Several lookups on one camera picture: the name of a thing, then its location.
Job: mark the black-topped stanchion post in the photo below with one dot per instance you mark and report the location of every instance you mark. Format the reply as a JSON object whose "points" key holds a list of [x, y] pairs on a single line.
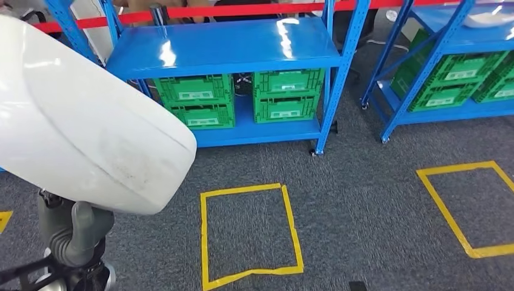
{"points": [[158, 14]]}

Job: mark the small black floor object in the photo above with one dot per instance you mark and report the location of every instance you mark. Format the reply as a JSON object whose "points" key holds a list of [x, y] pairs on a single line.
{"points": [[334, 127]]}

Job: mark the black office chair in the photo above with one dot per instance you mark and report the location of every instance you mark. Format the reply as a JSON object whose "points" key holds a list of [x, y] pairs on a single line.
{"points": [[361, 24]]}

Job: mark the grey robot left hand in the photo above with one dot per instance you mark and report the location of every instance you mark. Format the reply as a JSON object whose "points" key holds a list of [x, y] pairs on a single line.
{"points": [[76, 233]]}

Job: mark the white moulded plastic part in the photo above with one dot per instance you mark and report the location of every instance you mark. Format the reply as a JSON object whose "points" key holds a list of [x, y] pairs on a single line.
{"points": [[486, 20], [80, 120]]}

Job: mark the white panel board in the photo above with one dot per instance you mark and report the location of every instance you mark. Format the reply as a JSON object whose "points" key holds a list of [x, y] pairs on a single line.
{"points": [[94, 44]]}

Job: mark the yellow floor tape square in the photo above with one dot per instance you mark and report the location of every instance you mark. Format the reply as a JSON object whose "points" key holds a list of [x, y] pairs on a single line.
{"points": [[206, 241], [4, 219], [438, 201]]}

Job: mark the blue metal shelf rack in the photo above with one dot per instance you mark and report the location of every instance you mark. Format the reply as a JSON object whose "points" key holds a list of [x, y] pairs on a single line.
{"points": [[225, 44], [465, 38]]}

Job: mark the red barrier belt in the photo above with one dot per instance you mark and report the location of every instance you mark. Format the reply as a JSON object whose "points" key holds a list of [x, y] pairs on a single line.
{"points": [[80, 23], [241, 9]]}

